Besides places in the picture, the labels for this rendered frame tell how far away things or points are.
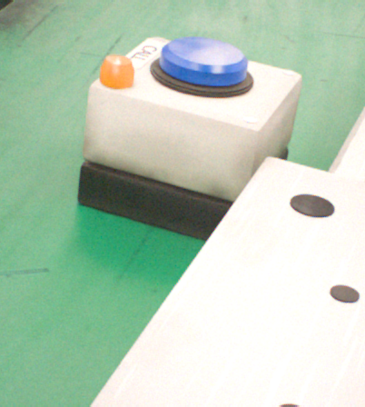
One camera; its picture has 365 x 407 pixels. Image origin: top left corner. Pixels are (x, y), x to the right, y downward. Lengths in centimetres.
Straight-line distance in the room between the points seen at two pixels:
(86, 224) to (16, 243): 4
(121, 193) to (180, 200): 3
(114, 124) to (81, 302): 9
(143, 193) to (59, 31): 24
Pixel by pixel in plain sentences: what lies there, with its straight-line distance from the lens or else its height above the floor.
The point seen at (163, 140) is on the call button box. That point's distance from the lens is 48.
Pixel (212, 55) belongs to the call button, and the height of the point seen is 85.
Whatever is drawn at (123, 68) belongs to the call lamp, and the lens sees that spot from 48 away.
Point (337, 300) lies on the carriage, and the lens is 23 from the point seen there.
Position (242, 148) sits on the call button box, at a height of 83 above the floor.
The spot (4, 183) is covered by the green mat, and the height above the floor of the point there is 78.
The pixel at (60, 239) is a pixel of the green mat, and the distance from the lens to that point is 48.
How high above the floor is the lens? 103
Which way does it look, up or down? 28 degrees down
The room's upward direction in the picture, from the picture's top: 9 degrees clockwise
